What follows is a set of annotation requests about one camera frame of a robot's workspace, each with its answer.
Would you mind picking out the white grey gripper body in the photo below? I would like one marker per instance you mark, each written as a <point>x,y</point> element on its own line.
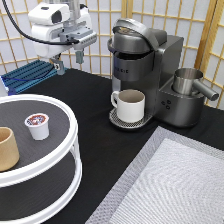
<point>66,23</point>

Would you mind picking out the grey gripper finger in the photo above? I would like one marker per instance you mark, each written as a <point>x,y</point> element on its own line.
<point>59,66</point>
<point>79,56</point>

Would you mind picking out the white coffee pod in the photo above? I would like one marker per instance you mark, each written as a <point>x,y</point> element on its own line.
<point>38,125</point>

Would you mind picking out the grey pod coffee machine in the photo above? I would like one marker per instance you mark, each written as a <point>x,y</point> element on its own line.
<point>146,59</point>

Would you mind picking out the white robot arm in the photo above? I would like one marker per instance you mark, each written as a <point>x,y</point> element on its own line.
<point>61,25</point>

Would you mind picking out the blue ribbed metal block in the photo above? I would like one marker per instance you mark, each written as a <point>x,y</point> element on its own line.
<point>27,76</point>

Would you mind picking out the white ceramic mug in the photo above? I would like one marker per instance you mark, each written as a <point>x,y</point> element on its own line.
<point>129,105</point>

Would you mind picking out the black tablecloth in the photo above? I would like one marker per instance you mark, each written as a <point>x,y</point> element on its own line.
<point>105,150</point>

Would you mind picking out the tan wooden cup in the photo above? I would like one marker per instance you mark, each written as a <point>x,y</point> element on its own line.
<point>9,153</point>

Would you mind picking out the steel milk frother jug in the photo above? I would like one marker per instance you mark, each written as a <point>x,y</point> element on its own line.
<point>188,80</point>

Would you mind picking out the white two-tier round shelf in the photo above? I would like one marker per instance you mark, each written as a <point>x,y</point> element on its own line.
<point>49,171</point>

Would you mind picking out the wooden shoji screen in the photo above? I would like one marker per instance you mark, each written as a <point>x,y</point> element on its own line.
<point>199,22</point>

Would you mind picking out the grey woven placemat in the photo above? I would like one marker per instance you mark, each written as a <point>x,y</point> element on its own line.
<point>172,180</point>

